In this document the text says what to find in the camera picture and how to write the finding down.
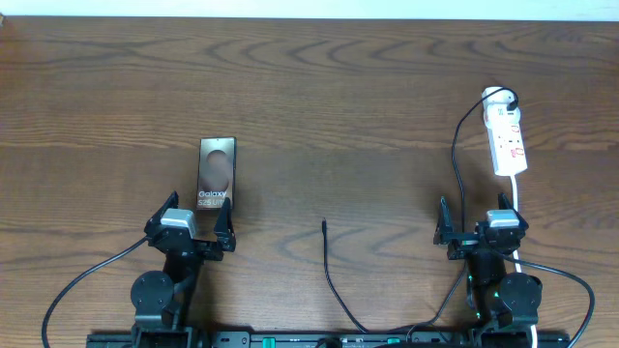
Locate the bronze Galaxy smartphone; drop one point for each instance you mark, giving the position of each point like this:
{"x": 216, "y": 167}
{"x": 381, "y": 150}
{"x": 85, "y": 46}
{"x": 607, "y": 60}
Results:
{"x": 216, "y": 172}

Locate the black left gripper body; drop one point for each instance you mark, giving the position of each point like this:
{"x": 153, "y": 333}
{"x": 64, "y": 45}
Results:
{"x": 206, "y": 255}

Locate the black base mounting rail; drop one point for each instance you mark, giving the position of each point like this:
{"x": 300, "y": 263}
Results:
{"x": 302, "y": 340}

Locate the white USB charger adapter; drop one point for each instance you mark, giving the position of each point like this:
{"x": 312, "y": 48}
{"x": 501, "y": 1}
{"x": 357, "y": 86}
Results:
{"x": 500, "y": 102}

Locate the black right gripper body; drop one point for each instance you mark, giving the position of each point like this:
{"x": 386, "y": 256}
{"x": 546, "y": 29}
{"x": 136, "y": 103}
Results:
{"x": 462, "y": 245}

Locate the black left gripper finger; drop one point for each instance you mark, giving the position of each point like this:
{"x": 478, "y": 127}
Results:
{"x": 170, "y": 203}
{"x": 223, "y": 228}

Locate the white power strip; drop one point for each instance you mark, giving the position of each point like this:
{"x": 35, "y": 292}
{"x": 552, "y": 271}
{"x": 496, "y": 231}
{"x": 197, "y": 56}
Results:
{"x": 505, "y": 140}

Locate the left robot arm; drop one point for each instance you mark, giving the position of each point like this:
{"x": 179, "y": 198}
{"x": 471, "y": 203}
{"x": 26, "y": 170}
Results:
{"x": 162, "y": 299}

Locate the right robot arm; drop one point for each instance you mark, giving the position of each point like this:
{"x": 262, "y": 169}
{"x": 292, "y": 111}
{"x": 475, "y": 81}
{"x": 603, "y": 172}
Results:
{"x": 507, "y": 303}

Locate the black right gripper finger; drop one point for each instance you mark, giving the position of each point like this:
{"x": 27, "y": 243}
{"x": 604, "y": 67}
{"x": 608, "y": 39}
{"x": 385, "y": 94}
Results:
{"x": 444, "y": 231}
{"x": 504, "y": 202}

